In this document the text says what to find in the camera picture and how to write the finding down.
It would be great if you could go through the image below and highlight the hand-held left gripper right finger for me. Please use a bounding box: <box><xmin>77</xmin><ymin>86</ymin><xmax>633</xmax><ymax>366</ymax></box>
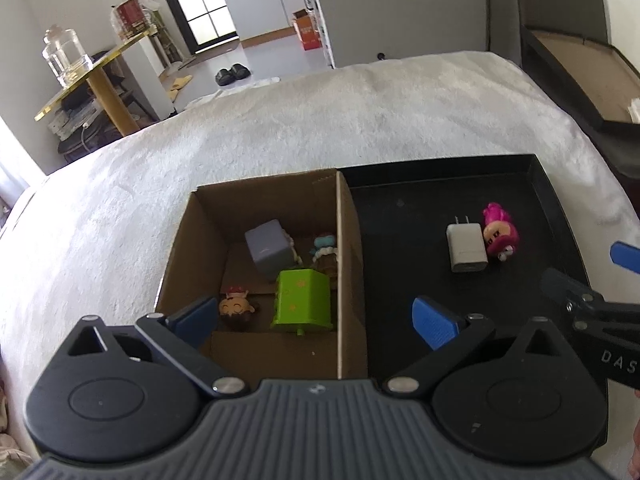
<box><xmin>382</xmin><ymin>295</ymin><xmax>576</xmax><ymax>402</ymax></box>

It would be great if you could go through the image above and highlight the pink-haired doll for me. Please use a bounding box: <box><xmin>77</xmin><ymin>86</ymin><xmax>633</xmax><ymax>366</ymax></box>
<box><xmin>481</xmin><ymin>202</ymin><xmax>520</xmax><ymax>263</ymax></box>

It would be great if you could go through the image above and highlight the tall white cabinet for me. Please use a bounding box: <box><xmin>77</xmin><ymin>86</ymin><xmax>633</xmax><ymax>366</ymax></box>
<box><xmin>304</xmin><ymin>0</ymin><xmax>495</xmax><ymax>69</ymax></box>

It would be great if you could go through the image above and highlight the orange cardboard box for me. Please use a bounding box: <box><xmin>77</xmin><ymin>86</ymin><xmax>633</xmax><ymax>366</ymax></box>
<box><xmin>291</xmin><ymin>8</ymin><xmax>322</xmax><ymax>52</ymax></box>

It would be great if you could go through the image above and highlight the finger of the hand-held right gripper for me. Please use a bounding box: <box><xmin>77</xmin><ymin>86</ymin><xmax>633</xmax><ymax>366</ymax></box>
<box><xmin>541</xmin><ymin>267</ymin><xmax>608</xmax><ymax>332</ymax></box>
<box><xmin>610</xmin><ymin>241</ymin><xmax>640</xmax><ymax>277</ymax></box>

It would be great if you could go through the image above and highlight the brown-haired doll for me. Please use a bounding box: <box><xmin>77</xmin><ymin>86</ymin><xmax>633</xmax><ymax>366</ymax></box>
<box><xmin>219</xmin><ymin>286</ymin><xmax>262</xmax><ymax>332</ymax></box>

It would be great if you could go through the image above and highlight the white wall charger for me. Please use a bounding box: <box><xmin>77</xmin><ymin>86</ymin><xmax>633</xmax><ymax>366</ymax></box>
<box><xmin>445</xmin><ymin>215</ymin><xmax>489</xmax><ymax>274</ymax></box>

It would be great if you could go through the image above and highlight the white narrow cabinet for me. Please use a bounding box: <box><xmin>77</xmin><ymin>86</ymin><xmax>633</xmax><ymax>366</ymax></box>
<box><xmin>120</xmin><ymin>35</ymin><xmax>177</xmax><ymax>122</ymax></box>

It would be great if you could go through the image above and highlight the pile of clothes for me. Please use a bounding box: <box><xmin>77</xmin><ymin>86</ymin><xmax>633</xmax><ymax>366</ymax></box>
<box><xmin>0</xmin><ymin>370</ymin><xmax>36</xmax><ymax>480</ymax></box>

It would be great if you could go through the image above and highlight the lilac cube box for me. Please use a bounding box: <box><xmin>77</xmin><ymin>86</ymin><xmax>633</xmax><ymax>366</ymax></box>
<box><xmin>244</xmin><ymin>219</ymin><xmax>297</xmax><ymax>279</ymax></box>

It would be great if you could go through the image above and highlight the brown cardboard box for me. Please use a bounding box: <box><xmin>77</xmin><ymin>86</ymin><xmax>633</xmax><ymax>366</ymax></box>
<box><xmin>153</xmin><ymin>168</ymin><xmax>370</xmax><ymax>382</ymax></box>

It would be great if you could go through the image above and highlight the clutter under side table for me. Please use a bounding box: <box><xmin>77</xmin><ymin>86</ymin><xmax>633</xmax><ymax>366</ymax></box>
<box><xmin>47</xmin><ymin>50</ymin><xmax>151</xmax><ymax>163</ymax></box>

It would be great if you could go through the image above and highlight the green toy block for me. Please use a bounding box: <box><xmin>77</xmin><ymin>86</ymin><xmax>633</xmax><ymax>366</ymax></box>
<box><xmin>270</xmin><ymin>268</ymin><xmax>336</xmax><ymax>337</ymax></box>

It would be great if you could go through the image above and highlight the clear glass jar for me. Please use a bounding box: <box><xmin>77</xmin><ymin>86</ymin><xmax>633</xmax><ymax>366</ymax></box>
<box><xmin>42</xmin><ymin>27</ymin><xmax>94</xmax><ymax>87</ymax></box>

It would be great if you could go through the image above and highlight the gold round side table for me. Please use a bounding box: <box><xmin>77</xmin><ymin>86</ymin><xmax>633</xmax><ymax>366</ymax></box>
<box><xmin>33</xmin><ymin>29</ymin><xmax>162</xmax><ymax>137</ymax></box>

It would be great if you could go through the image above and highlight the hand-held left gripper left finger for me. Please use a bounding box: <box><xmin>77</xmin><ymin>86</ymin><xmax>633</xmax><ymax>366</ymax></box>
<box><xmin>65</xmin><ymin>295</ymin><xmax>251</xmax><ymax>400</ymax></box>

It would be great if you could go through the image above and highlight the teal-haired figure toy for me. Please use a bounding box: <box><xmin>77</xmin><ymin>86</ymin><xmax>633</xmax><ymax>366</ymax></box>
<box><xmin>311</xmin><ymin>232</ymin><xmax>342</xmax><ymax>277</ymax></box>

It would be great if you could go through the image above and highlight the black tray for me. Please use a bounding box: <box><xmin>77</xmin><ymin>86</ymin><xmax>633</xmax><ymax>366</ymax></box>
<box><xmin>335</xmin><ymin>153</ymin><xmax>613</xmax><ymax>403</ymax></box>

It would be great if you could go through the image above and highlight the black-framed glass door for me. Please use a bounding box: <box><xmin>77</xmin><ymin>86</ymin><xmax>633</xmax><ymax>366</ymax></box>
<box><xmin>147</xmin><ymin>0</ymin><xmax>242</xmax><ymax>55</ymax></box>

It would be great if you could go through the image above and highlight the white low cabinet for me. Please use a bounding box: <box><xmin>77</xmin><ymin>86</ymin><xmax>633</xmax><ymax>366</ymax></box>
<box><xmin>215</xmin><ymin>0</ymin><xmax>317</xmax><ymax>44</ymax></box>

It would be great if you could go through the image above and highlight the red box in plastic bag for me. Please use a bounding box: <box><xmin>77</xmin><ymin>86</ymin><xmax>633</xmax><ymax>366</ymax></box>
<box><xmin>110</xmin><ymin>0</ymin><xmax>155</xmax><ymax>41</ymax></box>

